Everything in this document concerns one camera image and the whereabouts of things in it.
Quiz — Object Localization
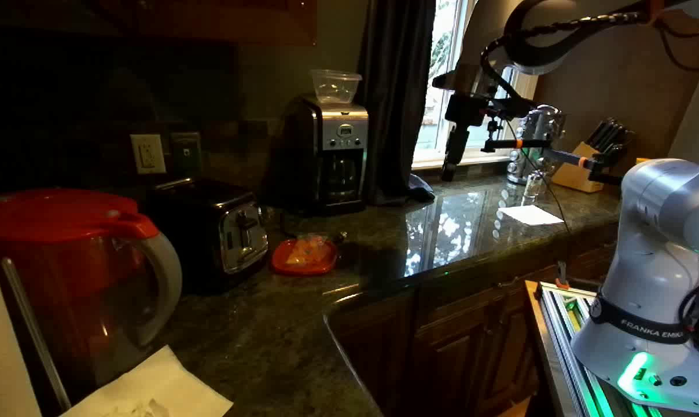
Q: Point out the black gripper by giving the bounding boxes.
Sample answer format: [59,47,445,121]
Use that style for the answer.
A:
[441,91,497,185]

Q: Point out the red jug lid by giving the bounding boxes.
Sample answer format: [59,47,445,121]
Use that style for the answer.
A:
[0,188,160,242]

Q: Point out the silver kitchen faucet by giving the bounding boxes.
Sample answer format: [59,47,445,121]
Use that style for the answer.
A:
[504,102,568,188]

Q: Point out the small white paper note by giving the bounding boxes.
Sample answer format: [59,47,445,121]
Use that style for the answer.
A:
[497,202,568,230]

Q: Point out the bright kitchen window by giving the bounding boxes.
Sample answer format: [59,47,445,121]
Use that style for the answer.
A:
[412,0,541,169]

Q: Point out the silver black coffee maker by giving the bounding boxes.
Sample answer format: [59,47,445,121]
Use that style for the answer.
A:
[279,93,372,216]

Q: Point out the wooden knife block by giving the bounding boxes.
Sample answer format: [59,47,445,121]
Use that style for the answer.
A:
[552,116,632,195]

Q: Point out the clear plastic container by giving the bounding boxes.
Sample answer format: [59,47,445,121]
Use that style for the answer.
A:
[310,68,367,107]

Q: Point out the small red orange bowl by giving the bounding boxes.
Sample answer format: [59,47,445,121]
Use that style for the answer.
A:
[269,231,340,278]

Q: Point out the brown wooden cabinets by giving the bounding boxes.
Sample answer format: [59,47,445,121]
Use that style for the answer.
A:
[325,230,622,417]

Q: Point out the robot stand with green light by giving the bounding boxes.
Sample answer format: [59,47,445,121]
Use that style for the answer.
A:
[523,278,699,417]

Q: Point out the black silver toaster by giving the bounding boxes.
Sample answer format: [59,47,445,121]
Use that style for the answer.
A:
[141,175,274,292]

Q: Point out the grey metal bar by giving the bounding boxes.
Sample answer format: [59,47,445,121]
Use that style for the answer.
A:
[0,255,75,412]

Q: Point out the white paper towel roll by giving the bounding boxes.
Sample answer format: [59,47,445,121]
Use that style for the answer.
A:
[0,230,45,417]

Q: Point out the black stereo camera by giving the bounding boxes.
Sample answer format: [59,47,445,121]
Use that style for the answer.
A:
[487,95,539,121]

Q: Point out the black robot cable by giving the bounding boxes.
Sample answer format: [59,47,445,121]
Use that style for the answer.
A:
[478,0,699,77]

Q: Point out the dark wall switch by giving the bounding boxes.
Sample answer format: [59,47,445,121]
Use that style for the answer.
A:
[169,129,206,175]

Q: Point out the white wall outlet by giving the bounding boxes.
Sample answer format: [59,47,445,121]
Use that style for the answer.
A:
[128,131,169,178]

